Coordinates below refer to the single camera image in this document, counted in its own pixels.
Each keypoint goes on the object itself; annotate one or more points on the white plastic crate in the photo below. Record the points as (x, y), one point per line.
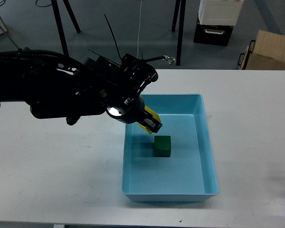
(219, 12)

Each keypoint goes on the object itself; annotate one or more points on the black trestle legs left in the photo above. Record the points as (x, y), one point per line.
(59, 24)

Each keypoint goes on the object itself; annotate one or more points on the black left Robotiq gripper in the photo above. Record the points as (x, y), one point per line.
(134, 113)

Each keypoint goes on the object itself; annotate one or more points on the yellow wooden block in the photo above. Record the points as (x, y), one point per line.
(151, 122)

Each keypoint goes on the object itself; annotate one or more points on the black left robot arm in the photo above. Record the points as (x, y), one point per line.
(56, 86)

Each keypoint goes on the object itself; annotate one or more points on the black storage box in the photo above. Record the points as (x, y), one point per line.
(218, 35)

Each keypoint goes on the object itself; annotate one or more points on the light blue plastic bin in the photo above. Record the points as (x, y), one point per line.
(176, 163)

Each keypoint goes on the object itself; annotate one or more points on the black trestle legs right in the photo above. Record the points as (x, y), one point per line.
(179, 16)

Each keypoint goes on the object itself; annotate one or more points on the black trestle legs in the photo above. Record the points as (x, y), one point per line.
(59, 24)
(179, 16)

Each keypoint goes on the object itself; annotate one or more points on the green wooden block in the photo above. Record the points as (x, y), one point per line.
(162, 146)

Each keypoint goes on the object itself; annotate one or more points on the cardboard box with handles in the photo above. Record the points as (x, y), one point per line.
(265, 52)

